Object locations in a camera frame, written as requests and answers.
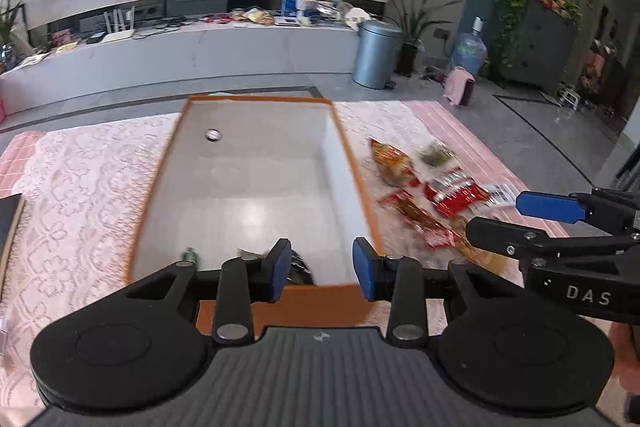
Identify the orange prawn stick packet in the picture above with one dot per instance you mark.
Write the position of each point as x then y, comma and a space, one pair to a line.
392, 162

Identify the blue water bottle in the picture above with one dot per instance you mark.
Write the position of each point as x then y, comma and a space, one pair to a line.
469, 52

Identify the person's right hand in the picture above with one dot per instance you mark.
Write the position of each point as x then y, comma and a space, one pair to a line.
627, 357

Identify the orange cardboard box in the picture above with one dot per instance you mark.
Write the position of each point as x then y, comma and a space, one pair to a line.
250, 187

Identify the thin grass plant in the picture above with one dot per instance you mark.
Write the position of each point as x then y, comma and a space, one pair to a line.
10, 22

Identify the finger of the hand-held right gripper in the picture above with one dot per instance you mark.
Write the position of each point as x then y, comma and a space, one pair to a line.
500, 238
545, 206

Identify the white step stool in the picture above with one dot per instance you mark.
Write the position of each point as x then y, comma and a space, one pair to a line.
570, 98

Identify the dark board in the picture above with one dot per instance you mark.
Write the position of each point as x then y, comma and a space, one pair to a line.
10, 227

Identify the yellow snack bags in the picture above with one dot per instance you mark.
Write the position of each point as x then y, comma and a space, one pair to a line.
257, 17

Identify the clear golden snack packet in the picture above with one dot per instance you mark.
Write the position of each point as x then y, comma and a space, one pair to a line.
492, 264

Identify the grey cabinet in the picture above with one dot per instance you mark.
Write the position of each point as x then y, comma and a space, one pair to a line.
540, 47

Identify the pink heater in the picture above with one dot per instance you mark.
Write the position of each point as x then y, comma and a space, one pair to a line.
457, 87

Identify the white router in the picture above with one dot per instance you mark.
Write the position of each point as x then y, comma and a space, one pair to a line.
119, 32

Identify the red striped snack packet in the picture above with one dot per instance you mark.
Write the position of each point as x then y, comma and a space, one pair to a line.
455, 192

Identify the dark packet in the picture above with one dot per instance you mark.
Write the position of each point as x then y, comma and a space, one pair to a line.
301, 269

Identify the grey trash bin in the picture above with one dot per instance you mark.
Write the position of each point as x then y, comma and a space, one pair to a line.
376, 54

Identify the white carrot stick packet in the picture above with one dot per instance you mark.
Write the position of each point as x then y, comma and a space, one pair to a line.
497, 193

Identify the red brown snack packet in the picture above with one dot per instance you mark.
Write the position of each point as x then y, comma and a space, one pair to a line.
420, 217

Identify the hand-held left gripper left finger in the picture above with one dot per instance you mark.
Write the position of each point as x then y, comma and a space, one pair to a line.
280, 272

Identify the white kitchen scale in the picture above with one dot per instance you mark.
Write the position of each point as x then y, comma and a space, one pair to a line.
287, 22

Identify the white marble bench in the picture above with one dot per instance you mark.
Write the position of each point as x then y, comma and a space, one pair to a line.
200, 57

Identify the potted long-leaf plant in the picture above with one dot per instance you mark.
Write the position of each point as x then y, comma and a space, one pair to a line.
412, 22

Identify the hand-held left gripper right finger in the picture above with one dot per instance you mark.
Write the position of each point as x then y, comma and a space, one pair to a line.
364, 272

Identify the pink checked tablecloth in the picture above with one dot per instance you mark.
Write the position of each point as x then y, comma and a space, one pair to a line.
465, 127

